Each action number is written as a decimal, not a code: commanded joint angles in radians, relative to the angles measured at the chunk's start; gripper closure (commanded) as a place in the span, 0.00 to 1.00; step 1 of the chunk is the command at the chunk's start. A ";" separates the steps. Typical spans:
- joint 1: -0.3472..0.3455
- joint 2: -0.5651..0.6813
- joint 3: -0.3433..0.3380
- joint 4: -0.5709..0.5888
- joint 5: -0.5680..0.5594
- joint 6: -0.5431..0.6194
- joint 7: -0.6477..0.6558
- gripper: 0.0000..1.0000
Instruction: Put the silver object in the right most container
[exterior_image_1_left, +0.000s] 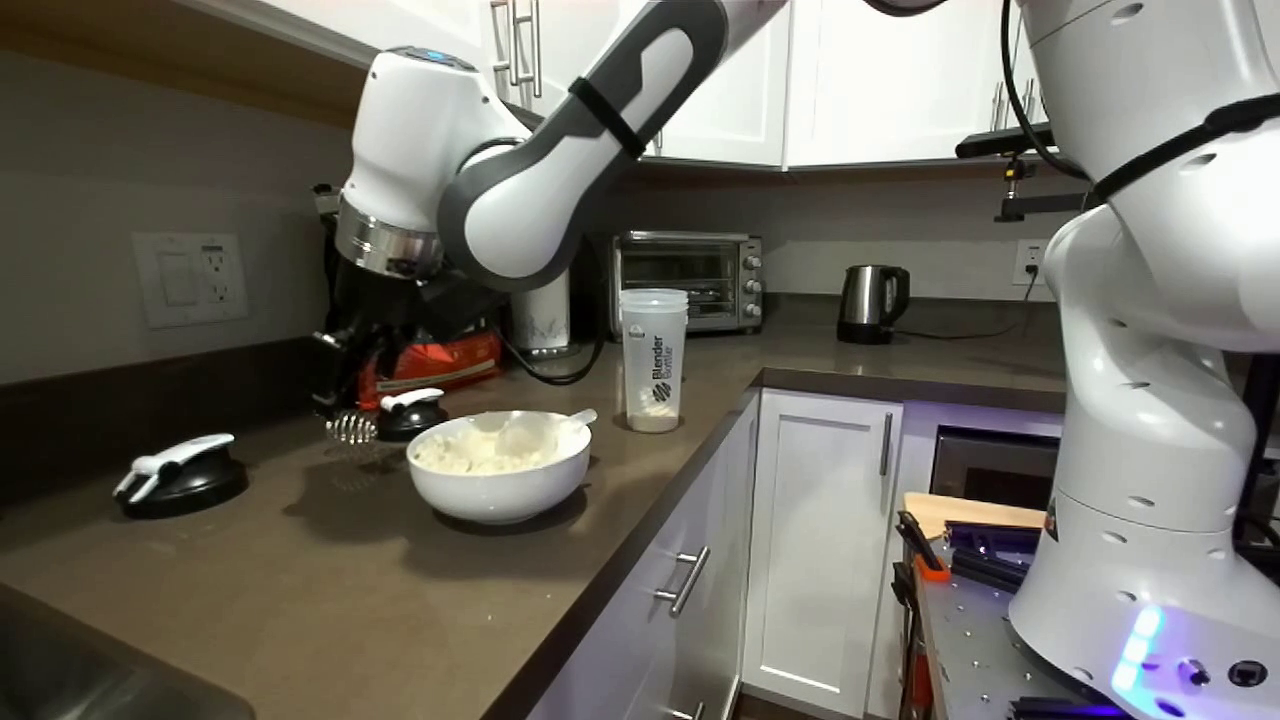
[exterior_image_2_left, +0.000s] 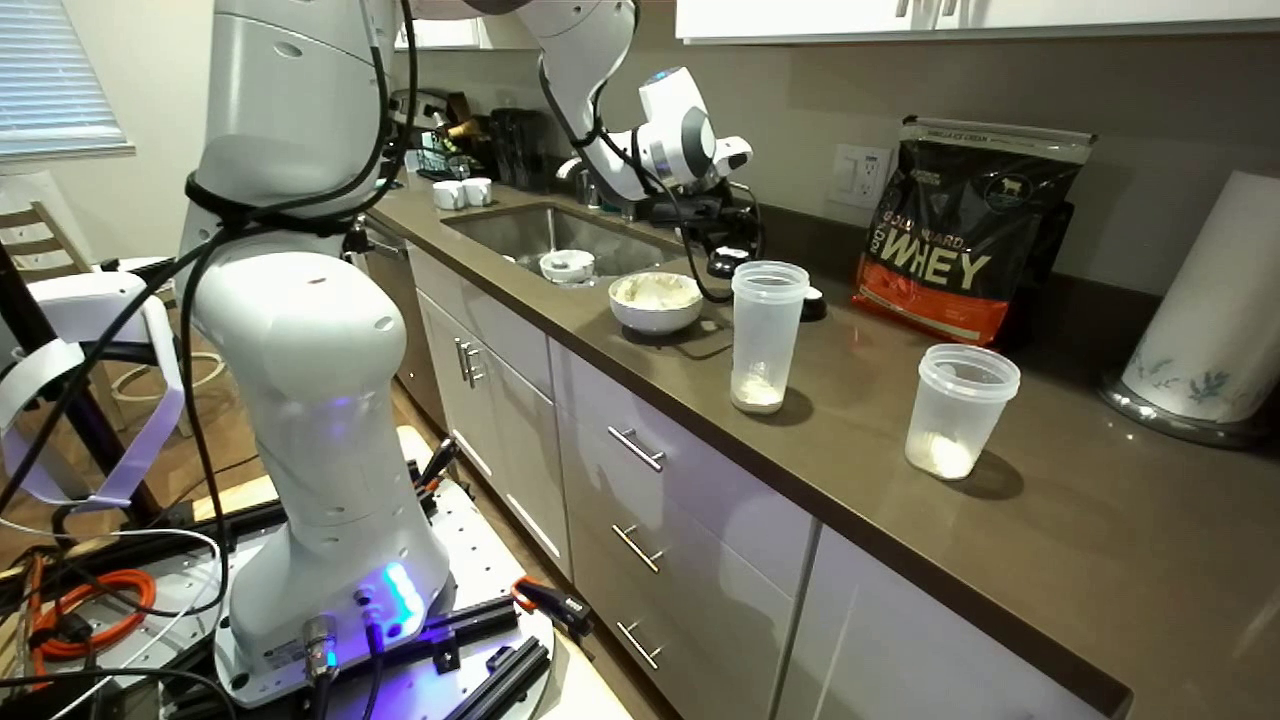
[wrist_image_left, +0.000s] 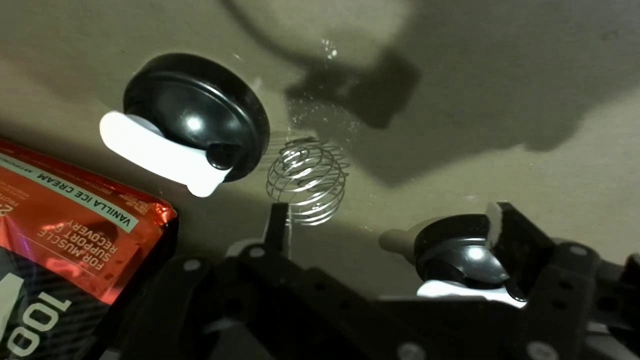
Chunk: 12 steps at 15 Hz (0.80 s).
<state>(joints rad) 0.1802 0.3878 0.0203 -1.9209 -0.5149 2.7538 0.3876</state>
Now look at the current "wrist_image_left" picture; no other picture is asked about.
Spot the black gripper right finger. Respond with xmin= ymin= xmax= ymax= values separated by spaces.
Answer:
xmin=484 ymin=200 xmax=559 ymax=312

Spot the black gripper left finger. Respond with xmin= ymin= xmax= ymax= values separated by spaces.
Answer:
xmin=262 ymin=200 xmax=294 ymax=259

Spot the silver wire whisk ball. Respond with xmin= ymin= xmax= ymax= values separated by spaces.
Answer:
xmin=265 ymin=137 xmax=350 ymax=229

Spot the small black cap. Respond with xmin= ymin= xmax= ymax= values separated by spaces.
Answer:
xmin=378 ymin=215 xmax=528 ymax=311

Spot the black shaker lid white flap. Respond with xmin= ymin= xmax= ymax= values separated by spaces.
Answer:
xmin=98 ymin=52 xmax=272 ymax=200

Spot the black red whey protein bag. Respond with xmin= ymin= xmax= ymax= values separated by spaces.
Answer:
xmin=0 ymin=137 xmax=180 ymax=360

